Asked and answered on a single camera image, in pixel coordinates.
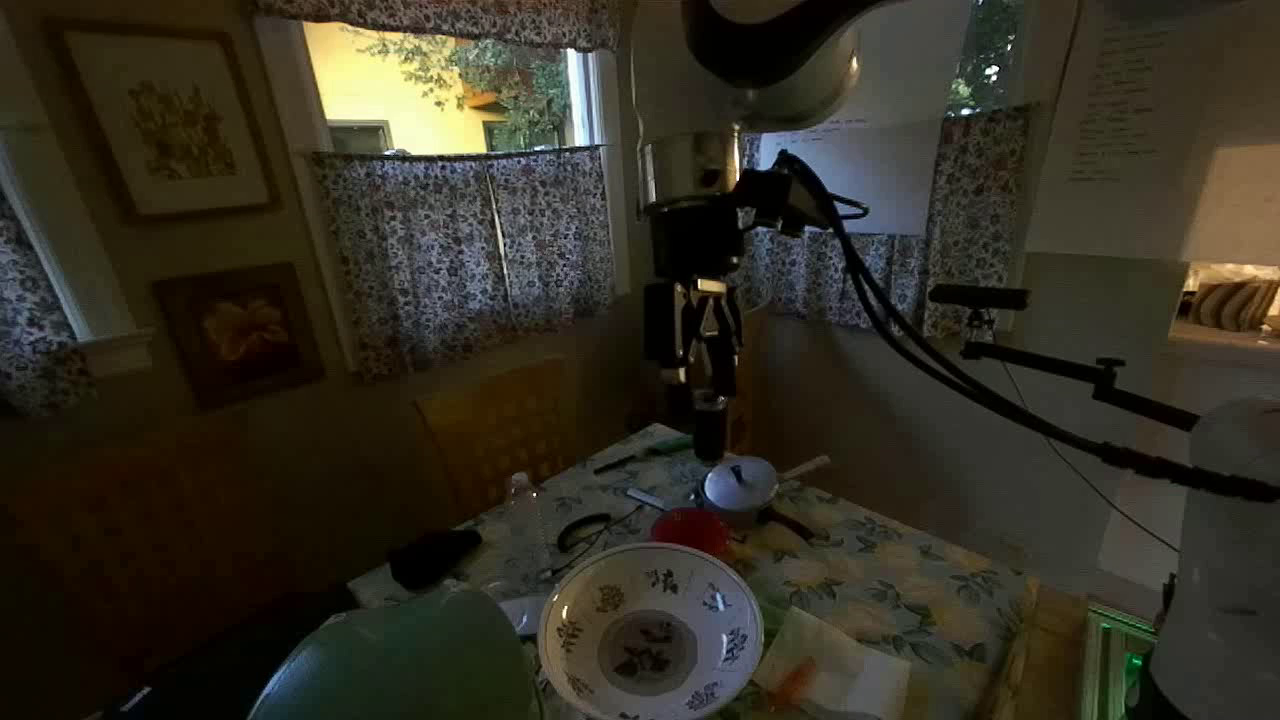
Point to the floral window valance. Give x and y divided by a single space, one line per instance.
454 19

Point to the red and white cup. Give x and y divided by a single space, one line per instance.
737 487

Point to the pale green jug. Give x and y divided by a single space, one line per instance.
400 660

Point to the dark framed picture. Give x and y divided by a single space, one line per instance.
243 333

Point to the floral cafe curtain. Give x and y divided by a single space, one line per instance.
33 323
982 214
454 255

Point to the floral tablecloth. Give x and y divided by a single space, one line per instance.
906 573

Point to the white floral ceramic bowl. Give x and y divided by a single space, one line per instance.
651 641

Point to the handwritten white paper sheet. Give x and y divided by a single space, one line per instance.
1121 94

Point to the black camera on stand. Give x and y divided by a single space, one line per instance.
978 297

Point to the striped cushion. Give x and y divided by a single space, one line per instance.
1232 306

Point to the dark cylindrical cup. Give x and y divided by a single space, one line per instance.
708 431

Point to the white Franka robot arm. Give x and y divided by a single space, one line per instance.
1225 573

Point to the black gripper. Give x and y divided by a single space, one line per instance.
698 241

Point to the light framed floral picture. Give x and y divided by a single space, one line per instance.
167 122

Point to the silver utensil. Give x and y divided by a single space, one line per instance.
647 497

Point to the white paper napkin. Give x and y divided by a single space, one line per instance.
842 660

